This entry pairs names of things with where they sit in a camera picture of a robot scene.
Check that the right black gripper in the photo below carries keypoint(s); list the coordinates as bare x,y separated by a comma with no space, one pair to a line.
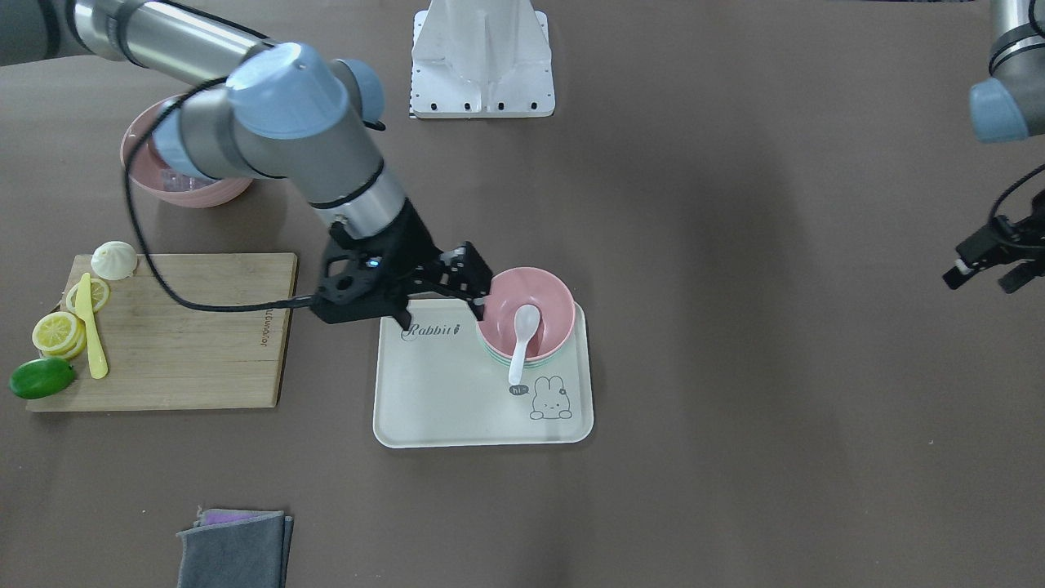
411,249

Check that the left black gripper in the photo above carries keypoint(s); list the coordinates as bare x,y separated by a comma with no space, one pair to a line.
990,242

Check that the small pink bowl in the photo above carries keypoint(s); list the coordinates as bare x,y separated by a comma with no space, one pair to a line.
521,286

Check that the white ceramic spoon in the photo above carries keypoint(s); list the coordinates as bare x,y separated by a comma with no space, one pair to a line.
526,322

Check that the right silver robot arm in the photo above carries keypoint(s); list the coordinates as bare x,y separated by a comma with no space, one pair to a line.
260,109

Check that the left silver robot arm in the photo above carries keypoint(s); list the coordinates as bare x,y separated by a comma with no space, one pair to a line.
1008,106

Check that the green bowl stack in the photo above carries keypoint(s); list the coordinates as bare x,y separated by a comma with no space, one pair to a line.
551,358

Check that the cream rabbit tray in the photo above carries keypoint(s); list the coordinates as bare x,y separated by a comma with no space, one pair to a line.
437,387

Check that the bamboo cutting board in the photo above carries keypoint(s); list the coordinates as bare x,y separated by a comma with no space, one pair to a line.
163,356

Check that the white steamed bun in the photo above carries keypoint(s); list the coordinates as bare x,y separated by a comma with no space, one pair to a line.
114,260

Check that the grey folded cloth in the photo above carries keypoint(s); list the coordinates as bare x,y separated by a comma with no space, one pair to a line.
236,548

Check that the lemon slice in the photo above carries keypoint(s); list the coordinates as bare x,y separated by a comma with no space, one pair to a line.
59,335
99,294

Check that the yellow plastic knife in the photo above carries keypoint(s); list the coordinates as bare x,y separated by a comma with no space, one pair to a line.
83,308

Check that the green lime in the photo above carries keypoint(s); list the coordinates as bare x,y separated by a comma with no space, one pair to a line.
41,378

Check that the white camera pole base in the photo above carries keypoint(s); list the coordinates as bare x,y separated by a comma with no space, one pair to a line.
481,59

